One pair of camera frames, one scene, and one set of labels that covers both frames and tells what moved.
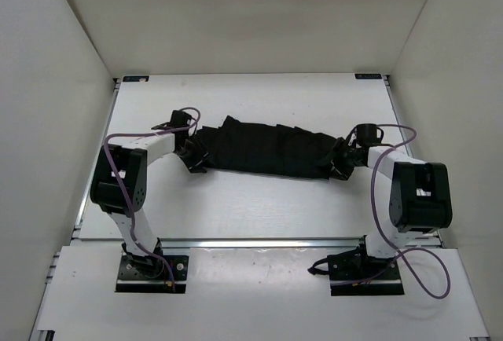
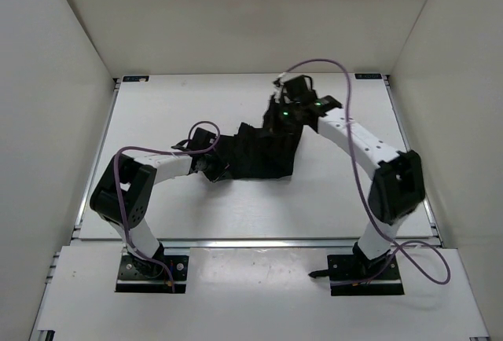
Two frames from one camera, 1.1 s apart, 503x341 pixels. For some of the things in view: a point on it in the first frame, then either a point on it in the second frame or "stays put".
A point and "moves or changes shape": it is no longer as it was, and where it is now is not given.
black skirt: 270,148 moves or changes shape
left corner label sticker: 134,78 stays put
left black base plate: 154,273 stays put
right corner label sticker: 368,76 stays put
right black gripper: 339,171 -> 273,123
